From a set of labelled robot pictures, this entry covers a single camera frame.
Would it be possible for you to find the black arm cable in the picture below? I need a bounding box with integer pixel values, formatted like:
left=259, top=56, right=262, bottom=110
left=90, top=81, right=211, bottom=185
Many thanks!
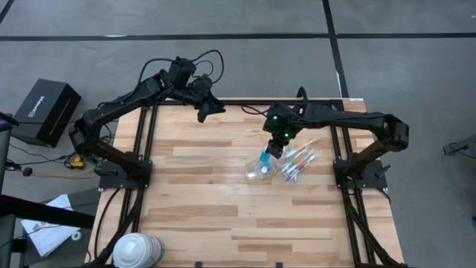
left=240, top=104, right=269, bottom=117
left=139, top=49, right=226, bottom=86

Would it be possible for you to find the clear acrylic organizer box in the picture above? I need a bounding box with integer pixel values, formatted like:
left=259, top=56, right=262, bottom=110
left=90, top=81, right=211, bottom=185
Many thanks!
left=244, top=158, right=278, bottom=183

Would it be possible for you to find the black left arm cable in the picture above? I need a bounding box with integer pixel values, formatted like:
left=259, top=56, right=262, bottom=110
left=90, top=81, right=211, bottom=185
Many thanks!
left=139, top=49, right=226, bottom=86

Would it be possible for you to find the orange yellow toothbrush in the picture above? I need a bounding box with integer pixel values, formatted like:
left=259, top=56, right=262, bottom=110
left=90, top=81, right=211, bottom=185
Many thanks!
left=284, top=137, right=318, bottom=156
left=282, top=145, right=312, bottom=165

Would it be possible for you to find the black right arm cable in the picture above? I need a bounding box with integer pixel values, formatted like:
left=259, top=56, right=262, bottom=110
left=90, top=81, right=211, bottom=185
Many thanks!
left=240, top=104, right=269, bottom=117

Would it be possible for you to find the white wipes canister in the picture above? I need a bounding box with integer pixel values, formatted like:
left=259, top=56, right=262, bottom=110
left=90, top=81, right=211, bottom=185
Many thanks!
left=112, top=232, right=166, bottom=268

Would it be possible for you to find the black bar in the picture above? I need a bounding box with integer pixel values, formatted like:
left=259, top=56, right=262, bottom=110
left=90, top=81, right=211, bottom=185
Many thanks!
left=0, top=193, right=96, bottom=230

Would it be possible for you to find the yellow floor cable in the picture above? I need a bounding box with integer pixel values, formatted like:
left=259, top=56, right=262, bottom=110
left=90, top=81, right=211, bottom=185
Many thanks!
left=31, top=156, right=97, bottom=179

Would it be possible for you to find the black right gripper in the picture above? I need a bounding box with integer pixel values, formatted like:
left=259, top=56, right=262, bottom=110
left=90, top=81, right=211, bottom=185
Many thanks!
left=263, top=103, right=299, bottom=160

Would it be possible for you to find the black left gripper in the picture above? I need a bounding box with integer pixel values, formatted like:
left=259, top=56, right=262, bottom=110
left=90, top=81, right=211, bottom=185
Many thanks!
left=184, top=74, right=227, bottom=124

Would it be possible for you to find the black cardboard box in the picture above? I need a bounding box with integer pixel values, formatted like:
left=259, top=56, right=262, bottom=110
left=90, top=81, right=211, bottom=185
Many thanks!
left=10, top=77, right=83, bottom=149

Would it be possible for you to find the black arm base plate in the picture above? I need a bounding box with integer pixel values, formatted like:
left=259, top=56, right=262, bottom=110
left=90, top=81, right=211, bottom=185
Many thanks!
left=332, top=159, right=388, bottom=190
left=98, top=159, right=153, bottom=190

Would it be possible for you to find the green toothbrush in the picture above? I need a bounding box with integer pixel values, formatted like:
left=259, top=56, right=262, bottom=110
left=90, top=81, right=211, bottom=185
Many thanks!
left=280, top=148, right=315, bottom=170
left=284, top=159, right=309, bottom=179

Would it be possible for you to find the teal mouthwash bottle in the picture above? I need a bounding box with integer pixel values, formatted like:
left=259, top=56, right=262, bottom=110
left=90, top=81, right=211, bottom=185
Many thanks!
left=259, top=148, right=271, bottom=175

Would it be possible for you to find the black table cable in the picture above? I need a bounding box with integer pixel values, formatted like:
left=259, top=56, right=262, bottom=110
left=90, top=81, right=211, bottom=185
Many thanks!
left=92, top=188, right=123, bottom=261

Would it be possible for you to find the white paper sheet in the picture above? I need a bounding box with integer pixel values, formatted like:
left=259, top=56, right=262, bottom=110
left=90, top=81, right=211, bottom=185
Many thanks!
left=20, top=193, right=81, bottom=258

